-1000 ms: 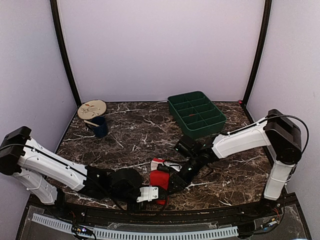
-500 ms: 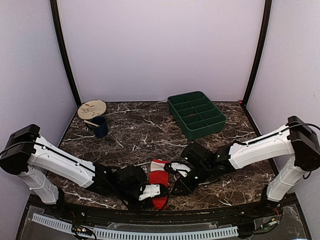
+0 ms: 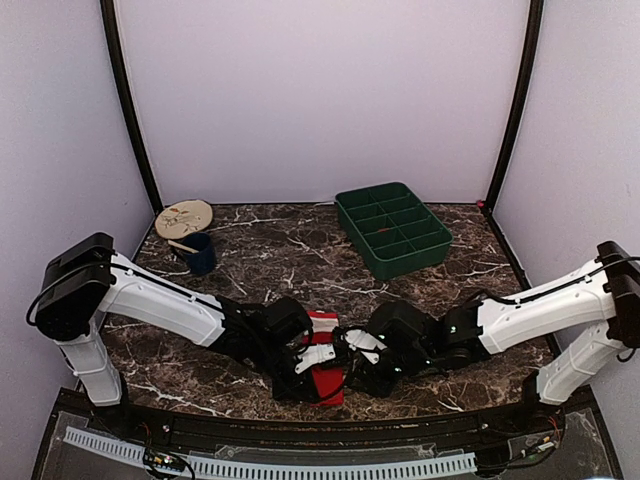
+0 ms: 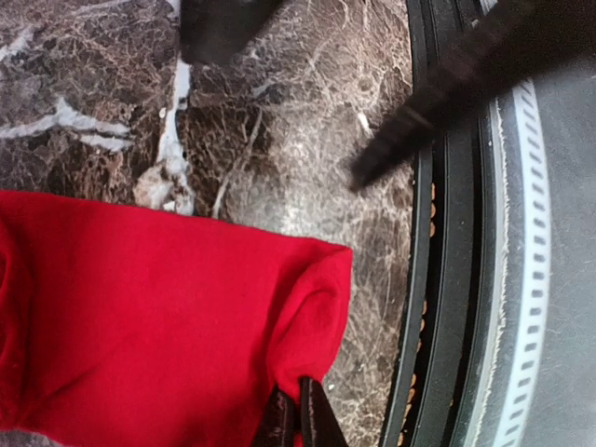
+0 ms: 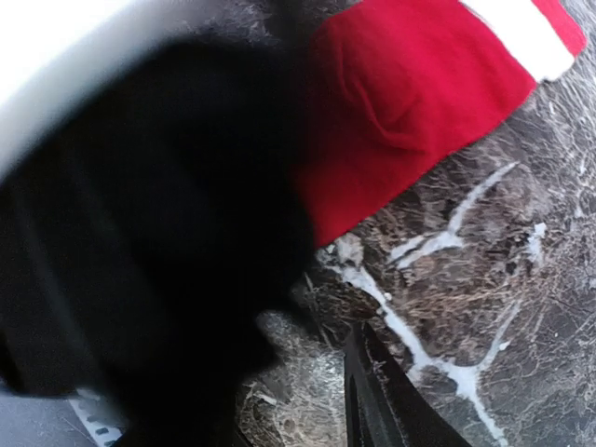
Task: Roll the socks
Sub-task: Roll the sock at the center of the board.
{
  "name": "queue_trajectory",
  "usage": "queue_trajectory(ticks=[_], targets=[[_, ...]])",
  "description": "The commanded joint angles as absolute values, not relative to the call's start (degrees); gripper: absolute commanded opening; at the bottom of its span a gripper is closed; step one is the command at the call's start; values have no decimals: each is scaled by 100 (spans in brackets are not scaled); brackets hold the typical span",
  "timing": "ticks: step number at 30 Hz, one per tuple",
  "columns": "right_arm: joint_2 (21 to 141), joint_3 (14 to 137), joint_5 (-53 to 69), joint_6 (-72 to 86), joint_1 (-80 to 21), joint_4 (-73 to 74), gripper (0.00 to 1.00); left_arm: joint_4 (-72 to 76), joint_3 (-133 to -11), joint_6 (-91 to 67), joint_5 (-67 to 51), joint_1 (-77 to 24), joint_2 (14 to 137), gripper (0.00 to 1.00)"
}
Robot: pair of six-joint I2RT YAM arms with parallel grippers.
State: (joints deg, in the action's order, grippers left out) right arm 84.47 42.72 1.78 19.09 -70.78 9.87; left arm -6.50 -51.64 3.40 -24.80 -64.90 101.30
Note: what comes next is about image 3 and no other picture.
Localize wooden stick in cup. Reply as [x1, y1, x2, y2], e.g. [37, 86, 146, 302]
[167, 240, 199, 254]

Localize dark blue cup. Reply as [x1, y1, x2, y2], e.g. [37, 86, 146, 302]
[181, 232, 217, 276]

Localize black frame post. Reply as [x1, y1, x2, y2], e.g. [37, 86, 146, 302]
[484, 0, 544, 216]
[99, 0, 163, 214]

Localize right black frame post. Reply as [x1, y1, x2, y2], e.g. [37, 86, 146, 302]
[484, 0, 544, 216]

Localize beige floral plate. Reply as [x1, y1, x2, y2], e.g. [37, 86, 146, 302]
[154, 200, 213, 240]

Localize green compartment tray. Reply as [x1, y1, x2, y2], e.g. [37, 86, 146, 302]
[335, 182, 453, 281]

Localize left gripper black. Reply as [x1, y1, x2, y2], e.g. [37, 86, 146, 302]
[250, 336, 321, 402]

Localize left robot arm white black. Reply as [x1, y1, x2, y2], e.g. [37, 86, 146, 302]
[26, 232, 343, 436]

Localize left black frame post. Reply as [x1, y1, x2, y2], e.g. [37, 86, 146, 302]
[99, 0, 163, 214]

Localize black front rail base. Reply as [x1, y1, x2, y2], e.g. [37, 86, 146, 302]
[32, 387, 622, 479]

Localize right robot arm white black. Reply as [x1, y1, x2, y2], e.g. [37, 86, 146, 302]
[340, 241, 639, 434]

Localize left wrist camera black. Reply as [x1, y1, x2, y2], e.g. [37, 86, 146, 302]
[264, 297, 313, 344]

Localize white slotted cable duct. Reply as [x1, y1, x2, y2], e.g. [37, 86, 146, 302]
[62, 426, 478, 479]

